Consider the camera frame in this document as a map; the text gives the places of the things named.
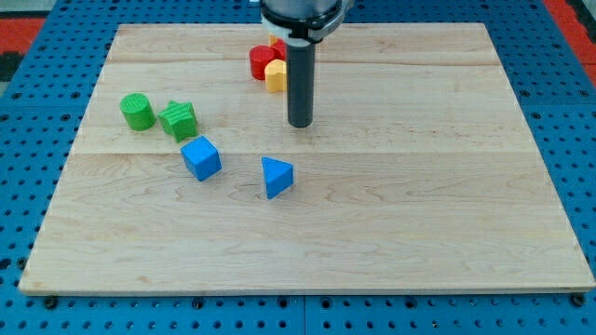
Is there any blue triangle block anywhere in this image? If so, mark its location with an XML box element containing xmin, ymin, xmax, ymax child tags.
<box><xmin>262</xmin><ymin>156</ymin><xmax>294</xmax><ymax>199</ymax></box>

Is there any blue cube block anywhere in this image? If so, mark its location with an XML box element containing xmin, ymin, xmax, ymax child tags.
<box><xmin>181</xmin><ymin>136</ymin><xmax>222</xmax><ymax>181</ymax></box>

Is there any yellow heart block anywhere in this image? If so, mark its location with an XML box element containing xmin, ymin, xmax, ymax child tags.
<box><xmin>264</xmin><ymin>60</ymin><xmax>287</xmax><ymax>93</ymax></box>

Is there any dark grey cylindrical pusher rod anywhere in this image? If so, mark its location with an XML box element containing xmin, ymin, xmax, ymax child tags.
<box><xmin>287</xmin><ymin>45</ymin><xmax>316</xmax><ymax>128</ymax></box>

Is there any red cylinder block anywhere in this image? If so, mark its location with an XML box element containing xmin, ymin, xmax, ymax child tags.
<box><xmin>249</xmin><ymin>45</ymin><xmax>276</xmax><ymax>80</ymax></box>

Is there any light wooden board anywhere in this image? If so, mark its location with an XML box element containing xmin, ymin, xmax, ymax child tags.
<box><xmin>19</xmin><ymin>23</ymin><xmax>595</xmax><ymax>296</ymax></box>

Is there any red block behind rod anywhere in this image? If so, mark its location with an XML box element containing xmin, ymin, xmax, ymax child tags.
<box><xmin>269</xmin><ymin>39</ymin><xmax>287</xmax><ymax>61</ymax></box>

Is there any green star block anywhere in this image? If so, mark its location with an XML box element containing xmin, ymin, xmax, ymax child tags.
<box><xmin>157</xmin><ymin>100</ymin><xmax>197</xmax><ymax>142</ymax></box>

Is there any yellow block behind rod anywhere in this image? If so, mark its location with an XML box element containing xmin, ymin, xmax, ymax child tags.
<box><xmin>268</xmin><ymin>34</ymin><xmax>278</xmax><ymax>46</ymax></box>

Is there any green cylinder block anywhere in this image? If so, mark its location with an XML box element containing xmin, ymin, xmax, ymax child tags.
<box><xmin>119</xmin><ymin>93</ymin><xmax>156</xmax><ymax>131</ymax></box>

